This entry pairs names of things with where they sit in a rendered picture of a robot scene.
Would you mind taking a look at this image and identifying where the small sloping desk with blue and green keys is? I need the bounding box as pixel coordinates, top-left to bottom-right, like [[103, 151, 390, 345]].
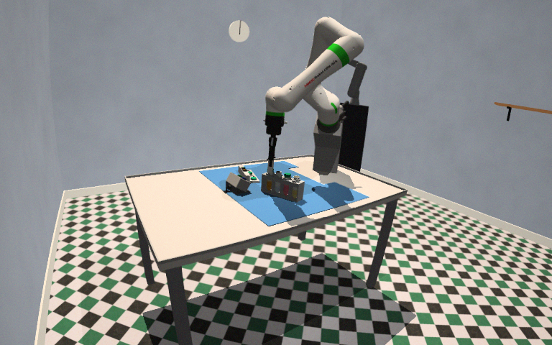
[[223, 172, 251, 194]]

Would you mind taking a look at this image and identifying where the blue flat mat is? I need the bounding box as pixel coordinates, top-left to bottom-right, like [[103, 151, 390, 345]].
[[199, 161, 369, 226]]

